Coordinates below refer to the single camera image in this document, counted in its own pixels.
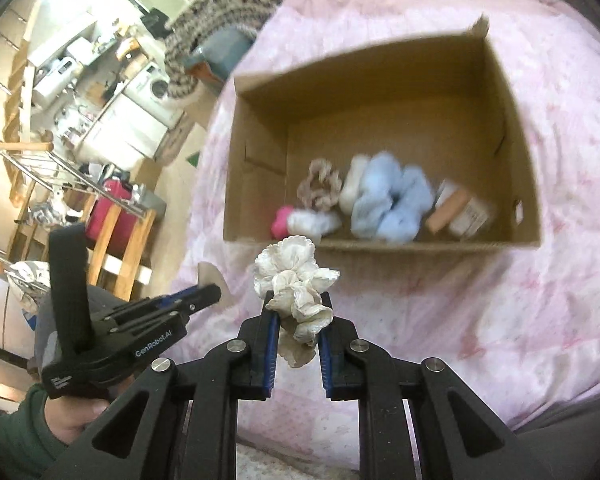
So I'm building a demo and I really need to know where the beige lace scrunchie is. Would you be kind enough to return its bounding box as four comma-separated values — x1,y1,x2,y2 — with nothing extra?
297,158,342,212

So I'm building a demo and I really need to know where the green sleeve forearm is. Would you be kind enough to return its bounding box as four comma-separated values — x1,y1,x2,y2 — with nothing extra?
0,385,68,479

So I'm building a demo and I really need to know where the orange packaged item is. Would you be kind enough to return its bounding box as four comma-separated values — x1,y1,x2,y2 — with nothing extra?
425,179,495,240

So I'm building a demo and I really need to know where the brown cardboard box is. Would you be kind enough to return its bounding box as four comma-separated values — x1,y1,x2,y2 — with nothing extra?
223,18,542,252

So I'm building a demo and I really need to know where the cream ruffled scrunchie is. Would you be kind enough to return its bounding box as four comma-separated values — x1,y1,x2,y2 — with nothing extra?
253,235,340,368

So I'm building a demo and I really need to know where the white kitchen cabinet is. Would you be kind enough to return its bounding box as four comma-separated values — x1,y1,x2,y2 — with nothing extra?
73,93,168,170

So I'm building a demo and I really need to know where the blue fluffy plush toy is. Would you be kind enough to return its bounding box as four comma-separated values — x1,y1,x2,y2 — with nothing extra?
339,152,434,244

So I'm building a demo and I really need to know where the wooden stair rail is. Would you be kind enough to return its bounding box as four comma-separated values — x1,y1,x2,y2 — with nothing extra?
86,200,157,300

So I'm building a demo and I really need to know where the person left hand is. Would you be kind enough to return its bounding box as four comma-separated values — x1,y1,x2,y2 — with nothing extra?
44,396,109,445

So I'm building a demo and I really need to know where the white washing machine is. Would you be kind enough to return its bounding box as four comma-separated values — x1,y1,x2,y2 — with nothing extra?
123,62,184,129

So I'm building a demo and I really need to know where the pink floral quilt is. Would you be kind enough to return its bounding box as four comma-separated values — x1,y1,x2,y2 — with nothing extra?
172,0,600,470

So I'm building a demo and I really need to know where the red bag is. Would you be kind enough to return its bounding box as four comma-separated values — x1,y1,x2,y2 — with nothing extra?
84,178,142,246

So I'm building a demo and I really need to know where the brown patterned knit blanket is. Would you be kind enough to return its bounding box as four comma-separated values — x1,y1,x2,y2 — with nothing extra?
163,0,284,100

